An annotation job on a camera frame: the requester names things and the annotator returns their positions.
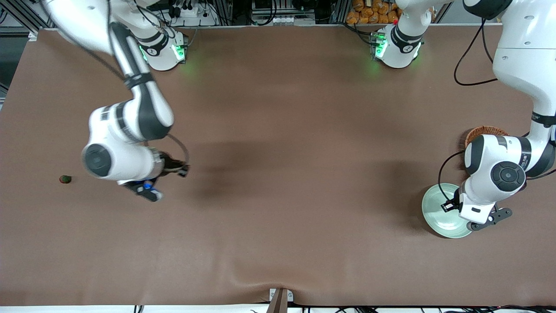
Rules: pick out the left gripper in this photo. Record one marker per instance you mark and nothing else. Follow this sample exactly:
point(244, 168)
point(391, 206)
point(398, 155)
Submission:
point(455, 202)

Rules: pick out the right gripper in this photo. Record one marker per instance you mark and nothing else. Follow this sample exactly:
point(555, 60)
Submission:
point(170, 166)

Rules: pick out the red strawberry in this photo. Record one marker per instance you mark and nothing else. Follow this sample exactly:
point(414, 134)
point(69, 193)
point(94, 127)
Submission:
point(65, 178)

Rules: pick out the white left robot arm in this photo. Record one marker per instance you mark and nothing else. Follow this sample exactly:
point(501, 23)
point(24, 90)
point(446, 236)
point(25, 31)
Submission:
point(521, 52)

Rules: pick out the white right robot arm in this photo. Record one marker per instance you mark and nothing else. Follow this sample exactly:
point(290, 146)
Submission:
point(150, 108)

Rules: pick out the pale green round plate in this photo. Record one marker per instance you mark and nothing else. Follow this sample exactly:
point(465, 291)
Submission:
point(438, 217)

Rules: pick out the brown wicker basket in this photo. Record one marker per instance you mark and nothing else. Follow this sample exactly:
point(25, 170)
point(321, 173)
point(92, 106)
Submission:
point(482, 131)

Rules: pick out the brown table mat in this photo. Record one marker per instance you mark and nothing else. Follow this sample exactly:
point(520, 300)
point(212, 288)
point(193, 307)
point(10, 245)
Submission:
point(260, 243)

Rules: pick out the white power strip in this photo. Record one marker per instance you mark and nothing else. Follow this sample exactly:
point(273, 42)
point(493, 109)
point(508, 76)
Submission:
point(195, 12)

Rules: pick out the white terminal block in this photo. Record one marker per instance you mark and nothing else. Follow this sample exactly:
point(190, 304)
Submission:
point(282, 20)

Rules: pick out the orange bread rolls pile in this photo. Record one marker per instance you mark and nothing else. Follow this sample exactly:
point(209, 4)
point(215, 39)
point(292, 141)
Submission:
point(369, 13)

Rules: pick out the aluminium frame strut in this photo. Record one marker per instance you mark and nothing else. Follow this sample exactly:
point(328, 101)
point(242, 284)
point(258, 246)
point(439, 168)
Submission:
point(20, 15)

